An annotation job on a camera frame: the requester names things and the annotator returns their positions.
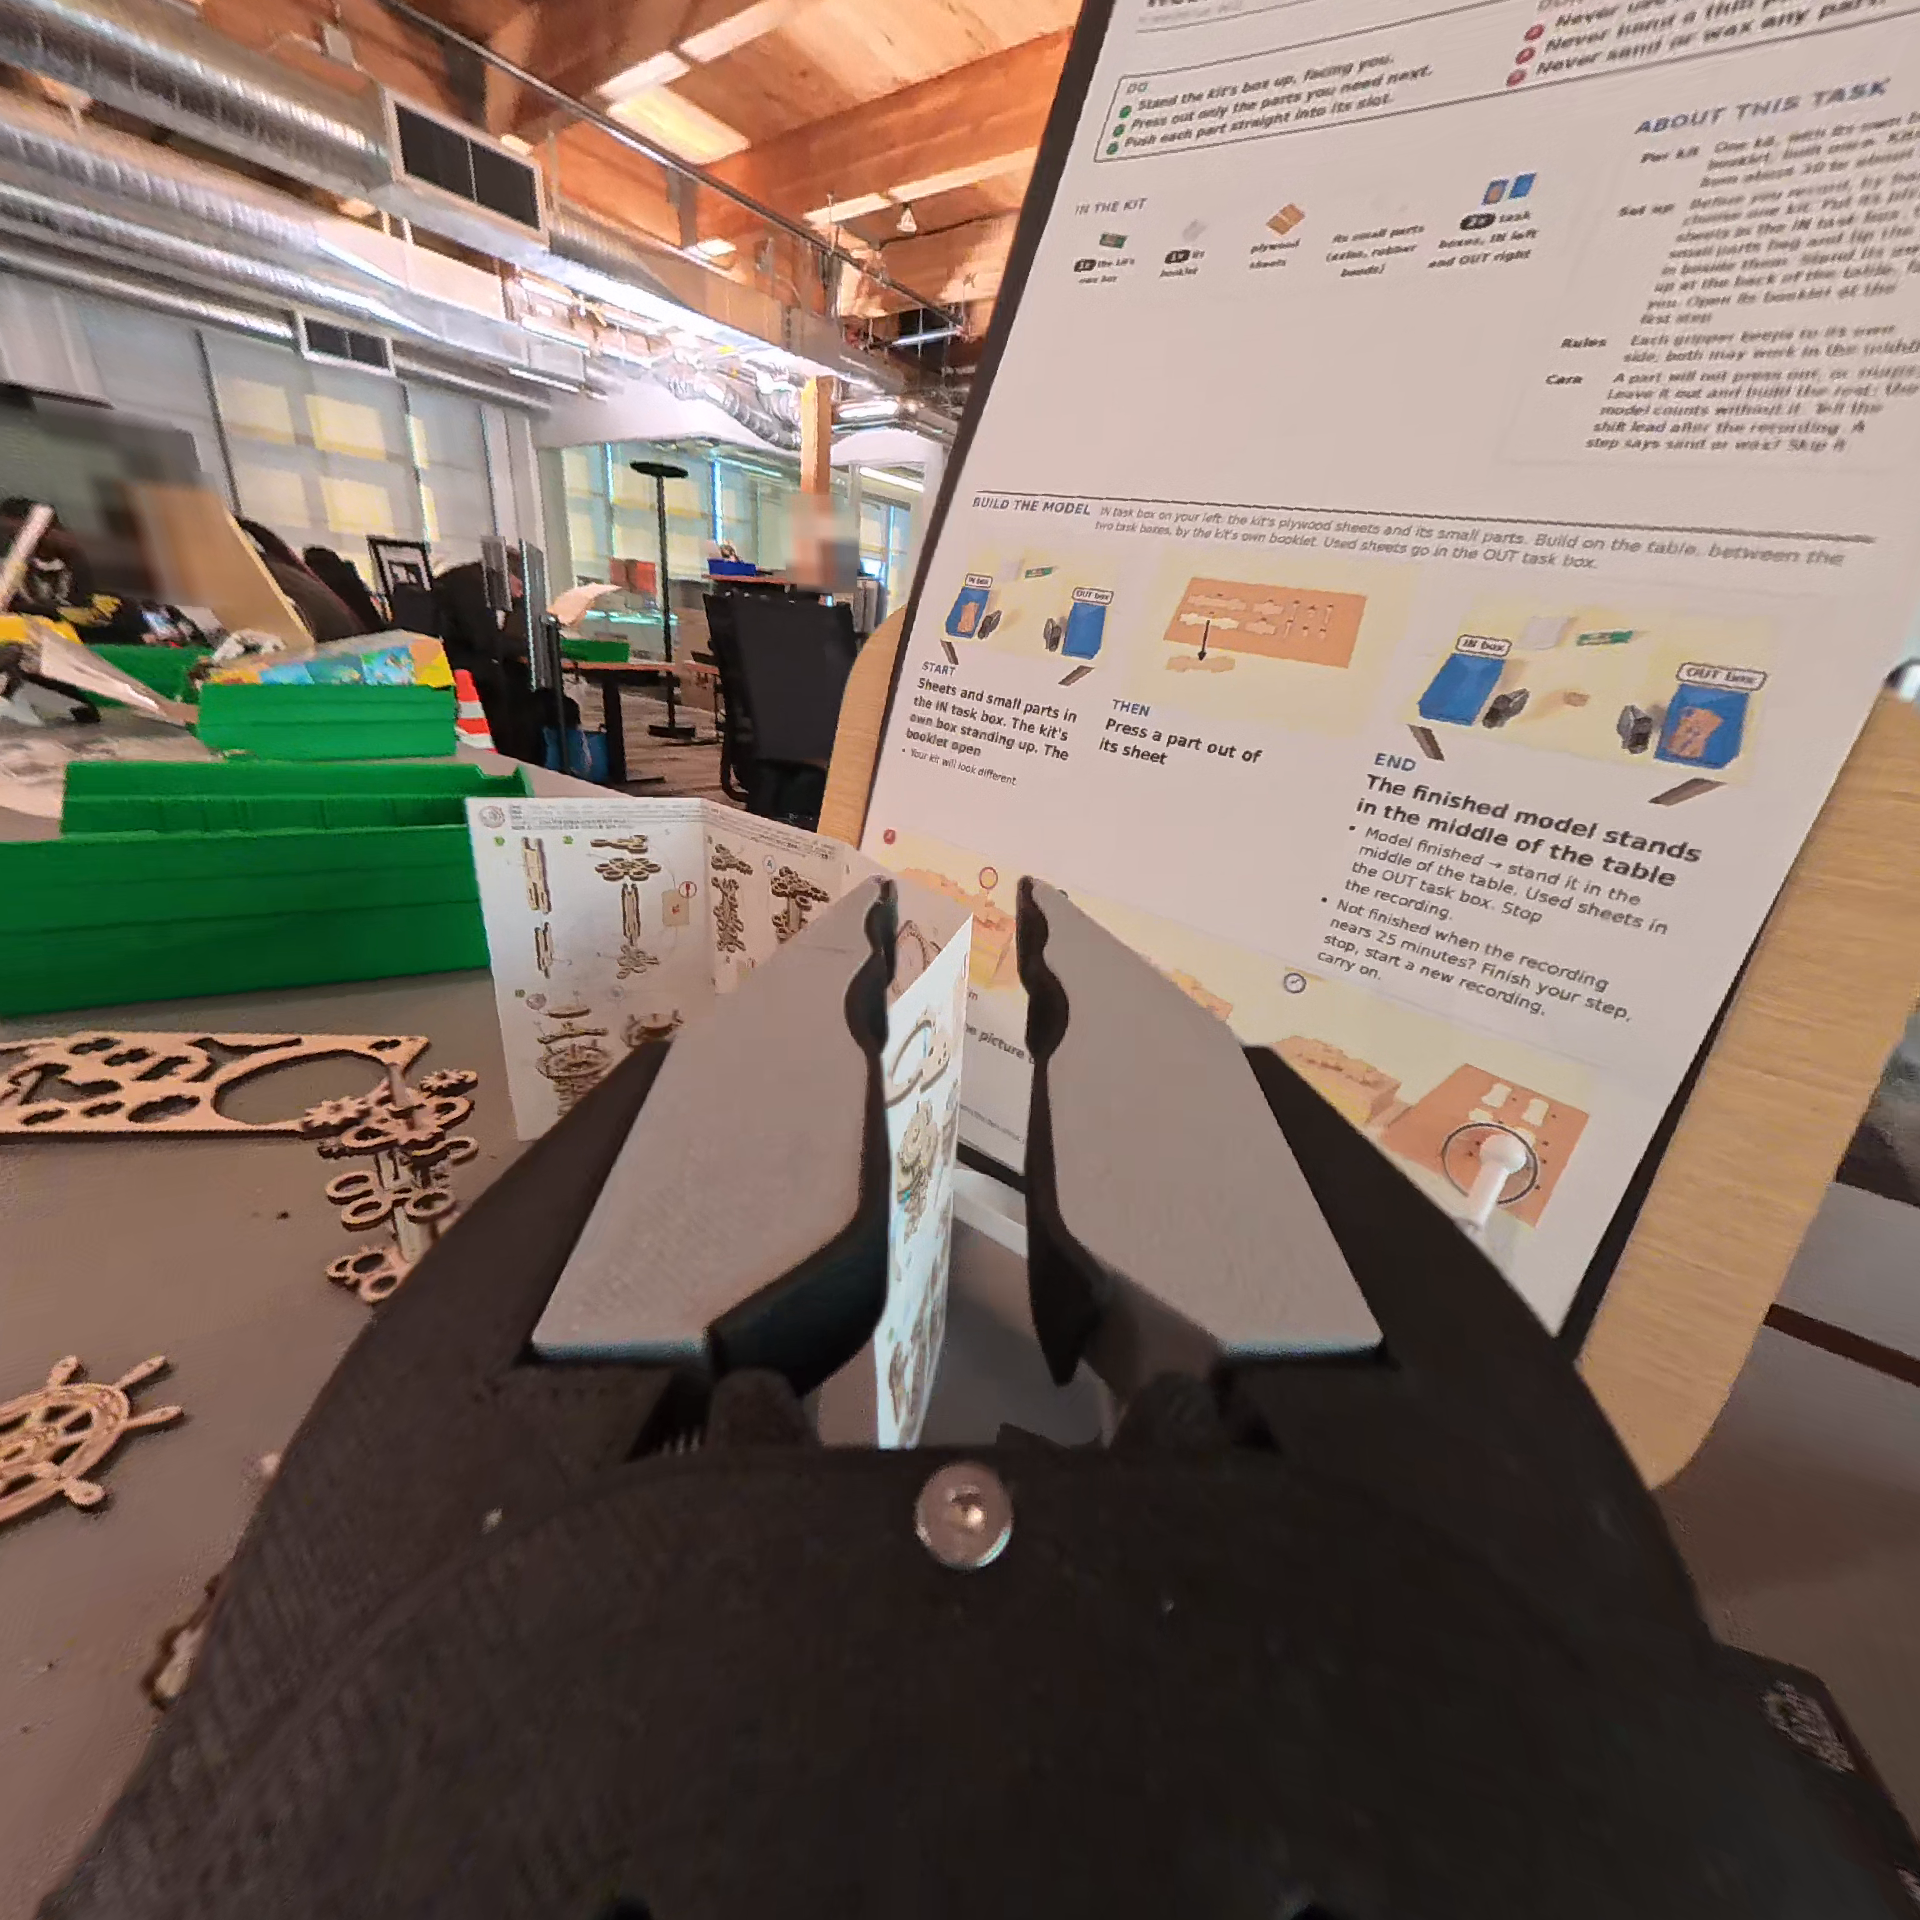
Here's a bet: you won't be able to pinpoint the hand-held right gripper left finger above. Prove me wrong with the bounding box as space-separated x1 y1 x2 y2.
529 874 903 1403

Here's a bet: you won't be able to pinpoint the large green plastic bin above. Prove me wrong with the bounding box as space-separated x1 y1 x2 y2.
61 755 537 838
0 821 521 1020

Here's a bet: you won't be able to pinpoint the black floor lamp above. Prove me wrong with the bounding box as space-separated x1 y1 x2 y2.
626 460 711 746

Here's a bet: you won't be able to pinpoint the printed paper sheet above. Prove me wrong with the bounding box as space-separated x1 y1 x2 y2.
0 701 200 821

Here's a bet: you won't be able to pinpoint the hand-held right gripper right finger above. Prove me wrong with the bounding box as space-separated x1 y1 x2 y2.
1015 874 1387 1397

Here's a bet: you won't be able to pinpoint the wooden ship wheel part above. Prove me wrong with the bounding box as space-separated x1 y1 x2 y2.
0 1354 186 1528

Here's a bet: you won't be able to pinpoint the folded paper instruction booklet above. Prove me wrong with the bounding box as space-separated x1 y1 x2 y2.
464 793 979 1452

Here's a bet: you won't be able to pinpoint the plywood sheet with round hole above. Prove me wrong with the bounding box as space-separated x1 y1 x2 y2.
0 1031 433 1146

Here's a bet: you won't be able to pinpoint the small green plastic bin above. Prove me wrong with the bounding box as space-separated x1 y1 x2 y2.
194 681 462 762

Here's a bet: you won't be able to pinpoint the silver air duct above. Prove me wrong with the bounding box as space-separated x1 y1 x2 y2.
0 0 842 414

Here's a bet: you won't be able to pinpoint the colourful printed box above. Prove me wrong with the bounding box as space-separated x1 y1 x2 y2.
207 633 457 694

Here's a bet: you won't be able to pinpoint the small wooden gear pieces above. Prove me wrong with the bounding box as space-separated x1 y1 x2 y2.
304 1062 487 1304

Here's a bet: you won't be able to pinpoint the printed instruction poster board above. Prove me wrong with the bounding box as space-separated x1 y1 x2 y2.
858 0 1920 1340

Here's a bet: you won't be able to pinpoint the light wooden partition board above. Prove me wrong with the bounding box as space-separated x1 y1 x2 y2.
817 644 1920 1490

